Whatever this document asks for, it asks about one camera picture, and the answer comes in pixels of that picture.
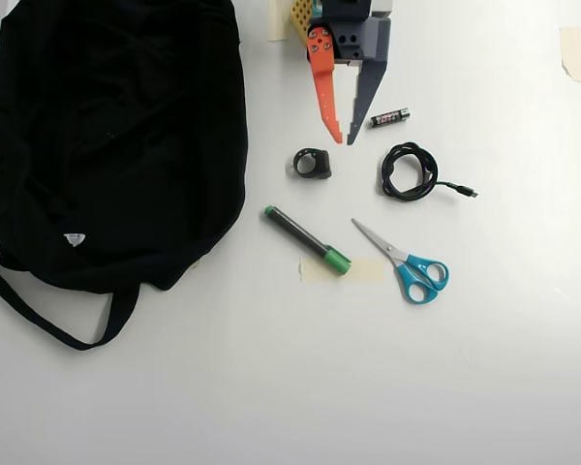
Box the dark grey-blue gripper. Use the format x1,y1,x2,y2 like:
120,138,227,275
305,16,393,146

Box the green and black marker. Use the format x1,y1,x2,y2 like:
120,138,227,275
263,204,353,277

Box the yellow perforated robot base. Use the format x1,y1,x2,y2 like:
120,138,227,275
289,0,317,47

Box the black fabric bag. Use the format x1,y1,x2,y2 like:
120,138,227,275
0,0,250,353

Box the black AA battery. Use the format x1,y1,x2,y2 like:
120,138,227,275
369,108,412,130

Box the long beige masking tape strip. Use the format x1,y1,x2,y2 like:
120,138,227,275
298,256,385,285

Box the torn beige masking tape piece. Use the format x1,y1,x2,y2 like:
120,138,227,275
560,27,581,86

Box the black plastic ring clip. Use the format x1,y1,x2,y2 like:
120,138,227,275
291,147,333,181

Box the coiled black USB cable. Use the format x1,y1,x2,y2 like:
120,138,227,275
380,141,479,203

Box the blue-handled scissors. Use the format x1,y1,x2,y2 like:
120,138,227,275
351,218,450,305

